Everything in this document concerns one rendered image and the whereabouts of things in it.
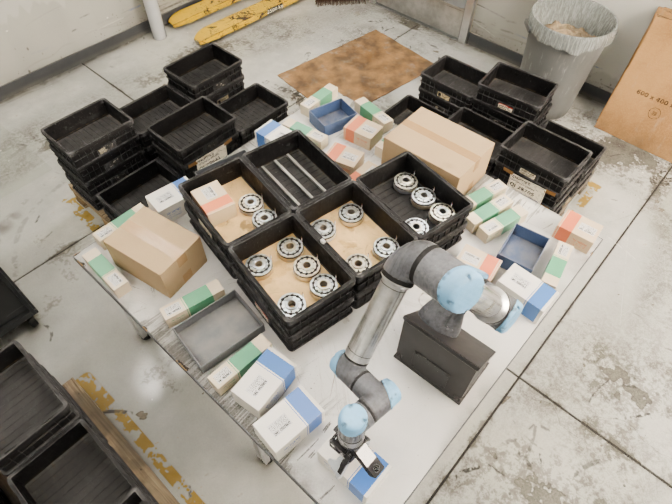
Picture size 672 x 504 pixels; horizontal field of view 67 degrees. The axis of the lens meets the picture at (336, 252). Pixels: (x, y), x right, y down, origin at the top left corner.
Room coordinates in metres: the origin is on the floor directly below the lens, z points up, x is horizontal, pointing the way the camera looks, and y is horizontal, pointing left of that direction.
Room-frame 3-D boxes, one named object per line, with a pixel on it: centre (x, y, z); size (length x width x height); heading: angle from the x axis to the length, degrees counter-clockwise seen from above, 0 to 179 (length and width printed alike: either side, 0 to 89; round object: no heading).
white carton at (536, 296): (1.10, -0.74, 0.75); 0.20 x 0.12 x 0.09; 47
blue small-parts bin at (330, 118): (2.17, 0.03, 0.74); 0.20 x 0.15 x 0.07; 125
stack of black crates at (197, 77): (2.84, 0.85, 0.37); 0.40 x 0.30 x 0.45; 139
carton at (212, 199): (1.42, 0.50, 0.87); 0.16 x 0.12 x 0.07; 36
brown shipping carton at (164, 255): (1.23, 0.72, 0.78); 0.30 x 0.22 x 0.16; 59
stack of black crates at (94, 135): (2.23, 1.38, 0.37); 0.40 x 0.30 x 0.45; 139
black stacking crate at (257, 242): (1.08, 0.16, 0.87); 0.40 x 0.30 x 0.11; 38
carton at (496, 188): (1.62, -0.66, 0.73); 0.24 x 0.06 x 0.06; 125
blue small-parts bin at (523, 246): (1.32, -0.77, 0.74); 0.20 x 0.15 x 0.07; 147
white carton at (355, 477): (0.45, -0.07, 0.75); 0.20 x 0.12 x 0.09; 49
